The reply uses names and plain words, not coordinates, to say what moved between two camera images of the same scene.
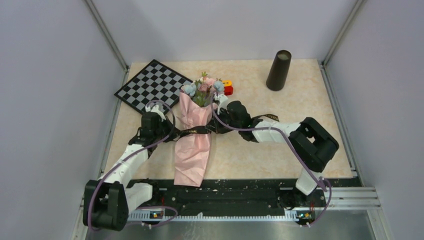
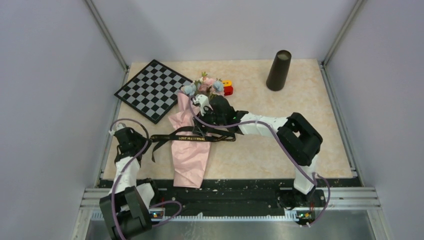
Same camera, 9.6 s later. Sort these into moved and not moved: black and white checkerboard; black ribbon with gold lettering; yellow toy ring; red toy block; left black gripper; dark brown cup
Moved: black ribbon with gold lettering; left black gripper
Not moved: yellow toy ring; black and white checkerboard; red toy block; dark brown cup
